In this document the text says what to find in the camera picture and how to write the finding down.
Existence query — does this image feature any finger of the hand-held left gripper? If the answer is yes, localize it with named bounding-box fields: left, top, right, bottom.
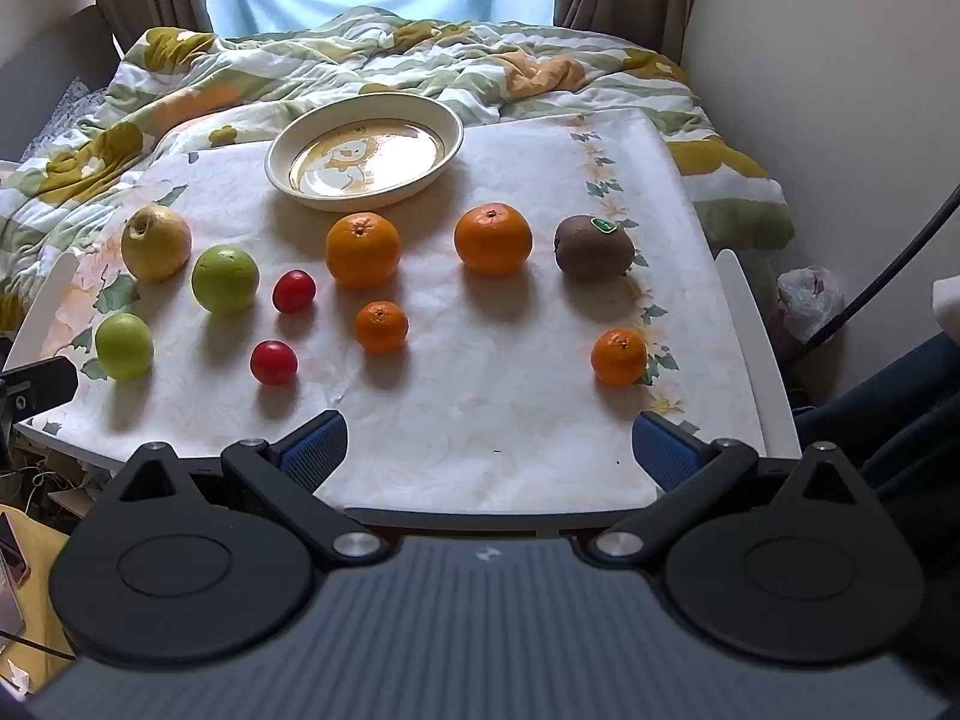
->
left=0, top=357, right=80, bottom=412

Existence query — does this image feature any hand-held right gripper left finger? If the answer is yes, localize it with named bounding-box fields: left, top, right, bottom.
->
left=101, top=409, right=391, bottom=571

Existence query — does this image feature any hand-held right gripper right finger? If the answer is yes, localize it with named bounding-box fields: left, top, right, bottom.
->
left=587, top=411, right=875, bottom=569

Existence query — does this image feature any small green apple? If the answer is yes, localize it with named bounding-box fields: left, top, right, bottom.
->
left=94, top=313, right=155, bottom=381

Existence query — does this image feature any red cherry tomato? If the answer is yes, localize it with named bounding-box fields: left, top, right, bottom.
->
left=271, top=270, right=316, bottom=314
left=250, top=340, right=299, bottom=386

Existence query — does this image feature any small mandarin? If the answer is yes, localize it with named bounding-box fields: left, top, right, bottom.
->
left=355, top=301, right=410, bottom=356
left=591, top=328, right=648, bottom=388

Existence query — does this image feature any yellow apple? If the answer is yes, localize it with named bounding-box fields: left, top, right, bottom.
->
left=121, top=204, right=193, bottom=284

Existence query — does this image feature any cream printed plate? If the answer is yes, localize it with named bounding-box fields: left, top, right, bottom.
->
left=265, top=94, right=465, bottom=212

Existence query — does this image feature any white bed table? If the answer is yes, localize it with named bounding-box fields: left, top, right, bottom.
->
left=13, top=109, right=803, bottom=535

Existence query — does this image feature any large green apple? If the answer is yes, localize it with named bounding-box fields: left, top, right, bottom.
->
left=191, top=244, right=261, bottom=315

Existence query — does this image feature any floral table cover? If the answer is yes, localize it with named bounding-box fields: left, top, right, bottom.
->
left=34, top=109, right=766, bottom=512

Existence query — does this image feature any pink phone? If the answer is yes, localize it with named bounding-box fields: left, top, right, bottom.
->
left=0, top=510, right=32, bottom=635

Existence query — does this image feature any large orange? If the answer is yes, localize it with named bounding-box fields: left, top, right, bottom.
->
left=325, top=212, right=402, bottom=290
left=454, top=203, right=533, bottom=275

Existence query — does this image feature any crumpled plastic bag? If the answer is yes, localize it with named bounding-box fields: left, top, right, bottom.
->
left=776, top=264, right=846, bottom=346

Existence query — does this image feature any brown kiwi with sticker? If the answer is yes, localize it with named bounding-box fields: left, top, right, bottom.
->
left=554, top=214, right=635, bottom=280

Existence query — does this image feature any person's dark trouser leg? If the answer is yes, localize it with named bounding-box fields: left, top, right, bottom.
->
left=793, top=330, right=960, bottom=500

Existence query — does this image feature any grey patterned bed sheet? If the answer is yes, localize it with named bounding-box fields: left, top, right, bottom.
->
left=15, top=77, right=113, bottom=158

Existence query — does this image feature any grey headboard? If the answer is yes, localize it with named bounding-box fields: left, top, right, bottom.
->
left=0, top=6, right=122, bottom=162

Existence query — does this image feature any floral striped blanket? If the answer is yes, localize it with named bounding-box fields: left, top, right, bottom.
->
left=0, top=7, right=796, bottom=331

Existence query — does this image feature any black cable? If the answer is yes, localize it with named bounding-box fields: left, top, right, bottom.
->
left=814, top=184, right=960, bottom=347

